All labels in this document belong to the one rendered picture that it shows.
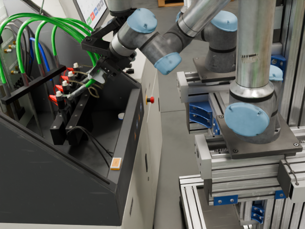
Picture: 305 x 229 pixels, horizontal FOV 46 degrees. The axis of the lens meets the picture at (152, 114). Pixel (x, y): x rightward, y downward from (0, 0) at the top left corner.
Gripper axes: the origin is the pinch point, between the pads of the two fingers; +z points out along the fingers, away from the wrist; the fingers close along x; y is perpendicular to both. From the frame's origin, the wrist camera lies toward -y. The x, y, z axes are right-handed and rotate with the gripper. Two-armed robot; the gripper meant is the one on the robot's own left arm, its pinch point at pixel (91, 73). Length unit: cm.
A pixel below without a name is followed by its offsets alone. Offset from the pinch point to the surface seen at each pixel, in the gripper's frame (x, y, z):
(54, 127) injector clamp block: -11.1, 2.2, 26.7
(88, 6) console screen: 58, -20, 32
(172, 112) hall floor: 126, 80, 133
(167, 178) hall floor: 48, 88, 102
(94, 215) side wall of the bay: -36.4, 29.1, 12.7
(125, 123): 2.8, 23.0, 15.3
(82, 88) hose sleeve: -3.2, 1.1, 5.6
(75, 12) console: 41, -22, 24
